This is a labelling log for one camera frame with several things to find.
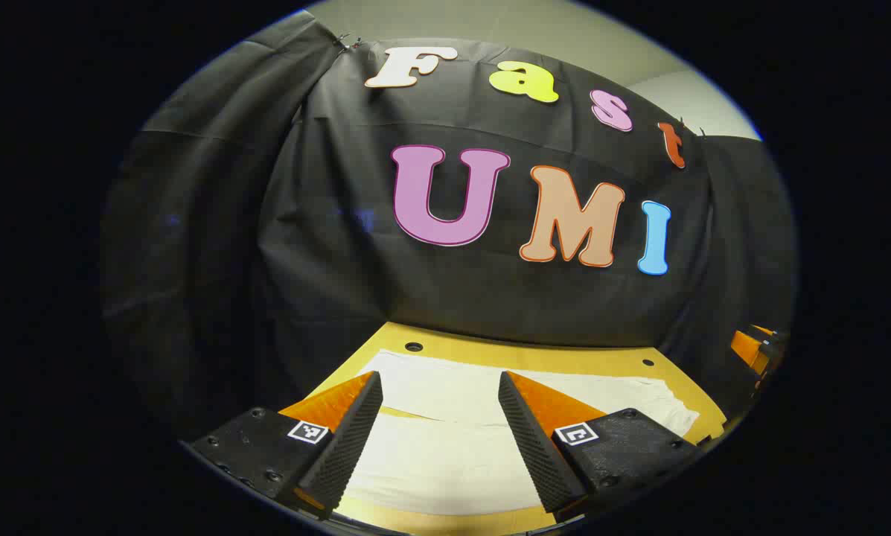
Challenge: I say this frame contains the white jeans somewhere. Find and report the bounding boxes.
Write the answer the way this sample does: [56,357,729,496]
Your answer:
[345,350,700,516]

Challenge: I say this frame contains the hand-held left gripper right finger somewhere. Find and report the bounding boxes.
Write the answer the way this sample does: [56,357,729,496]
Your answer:
[498,371,706,523]

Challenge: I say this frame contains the black backdrop cloth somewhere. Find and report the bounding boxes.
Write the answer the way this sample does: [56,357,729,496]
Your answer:
[99,9,799,447]

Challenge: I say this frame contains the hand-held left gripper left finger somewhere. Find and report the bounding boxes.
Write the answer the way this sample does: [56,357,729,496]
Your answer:
[188,370,384,520]

